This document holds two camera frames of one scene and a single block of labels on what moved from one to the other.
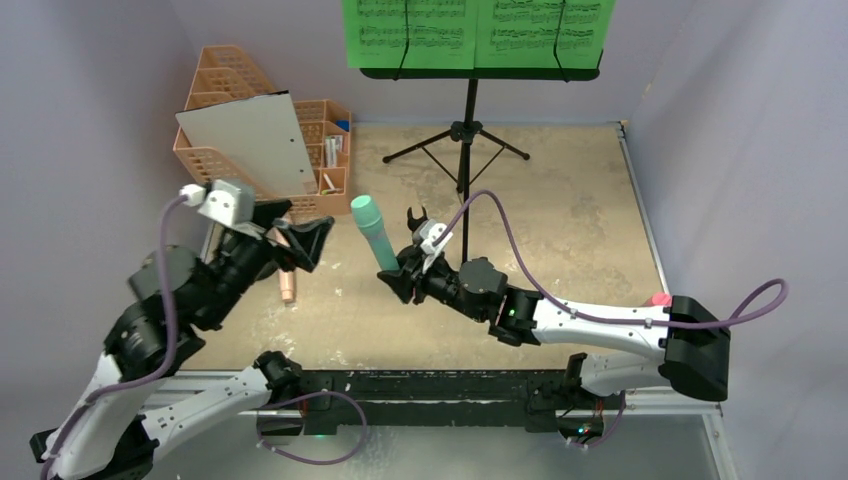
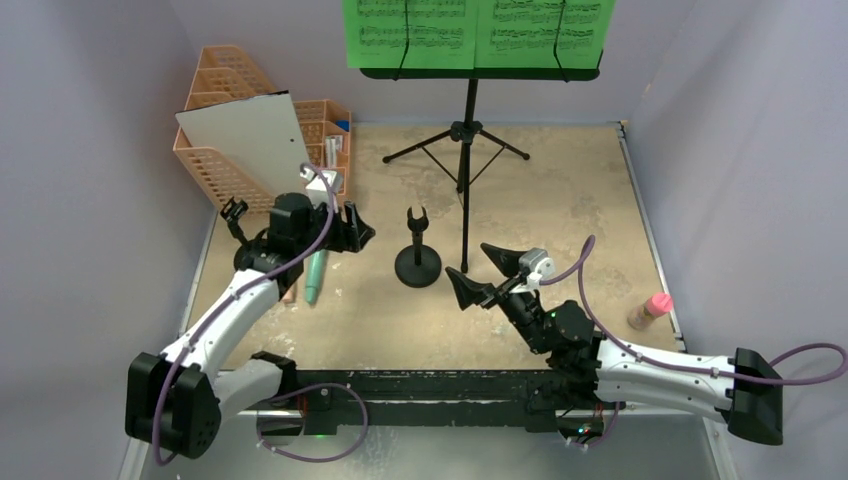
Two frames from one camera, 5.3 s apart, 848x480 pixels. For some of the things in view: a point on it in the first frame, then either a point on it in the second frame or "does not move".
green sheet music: (442, 34) does not move
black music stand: (468, 129) does not move
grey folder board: (261, 133) does not move
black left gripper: (306, 238) to (349, 235)
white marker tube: (333, 151) does not move
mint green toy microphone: (371, 225) to (314, 265)
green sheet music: (521, 34) does not move
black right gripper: (411, 263) to (497, 288)
